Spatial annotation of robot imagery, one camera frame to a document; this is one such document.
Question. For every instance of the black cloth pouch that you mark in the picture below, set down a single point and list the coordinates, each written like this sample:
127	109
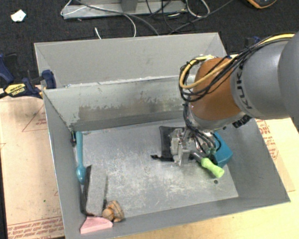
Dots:
165	141

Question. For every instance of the teal box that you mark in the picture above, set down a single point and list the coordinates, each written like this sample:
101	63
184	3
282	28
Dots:
223	153

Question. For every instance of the grey metal bin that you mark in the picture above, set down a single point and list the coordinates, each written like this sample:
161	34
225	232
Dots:
144	175

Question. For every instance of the brown toy animal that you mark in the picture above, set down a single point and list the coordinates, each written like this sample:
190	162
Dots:
114	211

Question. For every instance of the dark grey flat block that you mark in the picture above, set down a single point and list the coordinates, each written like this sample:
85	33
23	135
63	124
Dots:
94	191

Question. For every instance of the light blue plastic spoon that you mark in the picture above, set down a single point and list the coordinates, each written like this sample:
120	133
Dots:
79	155

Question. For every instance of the pink wedge sponge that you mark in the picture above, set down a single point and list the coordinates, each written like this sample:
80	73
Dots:
95	225

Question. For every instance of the black cylinder on white bracket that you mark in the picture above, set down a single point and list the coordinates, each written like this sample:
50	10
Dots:
241	122

